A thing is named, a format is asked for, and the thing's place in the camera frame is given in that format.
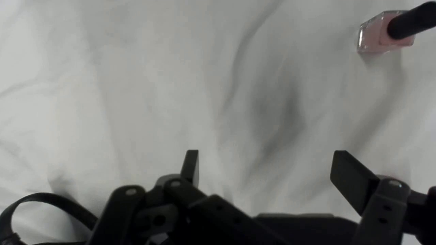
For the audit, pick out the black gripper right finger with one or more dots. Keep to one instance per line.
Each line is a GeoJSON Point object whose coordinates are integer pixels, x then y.
{"type": "Point", "coordinates": [353, 180]}

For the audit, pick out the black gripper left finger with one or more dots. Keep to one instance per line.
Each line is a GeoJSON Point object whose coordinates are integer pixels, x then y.
{"type": "Point", "coordinates": [189, 170]}

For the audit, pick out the orange nail polish bottle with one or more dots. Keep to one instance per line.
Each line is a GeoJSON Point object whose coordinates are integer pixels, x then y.
{"type": "Point", "coordinates": [395, 29]}

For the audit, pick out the white tablecloth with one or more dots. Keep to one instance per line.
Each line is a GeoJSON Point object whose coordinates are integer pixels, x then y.
{"type": "Point", "coordinates": [95, 94]}

